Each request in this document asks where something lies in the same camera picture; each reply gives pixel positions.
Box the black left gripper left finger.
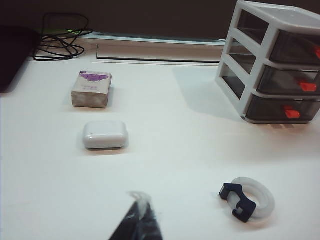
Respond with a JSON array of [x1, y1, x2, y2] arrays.
[[107, 193, 141, 240]]

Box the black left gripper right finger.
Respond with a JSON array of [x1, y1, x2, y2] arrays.
[[136, 194, 164, 240]]

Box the transparent tape roll blue cutter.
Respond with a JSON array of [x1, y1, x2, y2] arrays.
[[218, 176, 276, 223]]

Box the white plastic drawer cabinet frame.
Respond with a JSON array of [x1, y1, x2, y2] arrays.
[[215, 0, 320, 125]]

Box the white earbuds case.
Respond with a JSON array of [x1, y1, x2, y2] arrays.
[[82, 120, 129, 150]]

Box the tissue pack purple print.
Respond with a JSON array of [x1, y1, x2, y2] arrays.
[[71, 70, 113, 109]]

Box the black mouse pad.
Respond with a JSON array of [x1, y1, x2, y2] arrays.
[[0, 26, 41, 94]]

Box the brown desk partition panel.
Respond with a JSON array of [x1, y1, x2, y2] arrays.
[[0, 0, 320, 42]]

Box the black desk cables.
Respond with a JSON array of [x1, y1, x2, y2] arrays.
[[33, 12, 94, 61]]

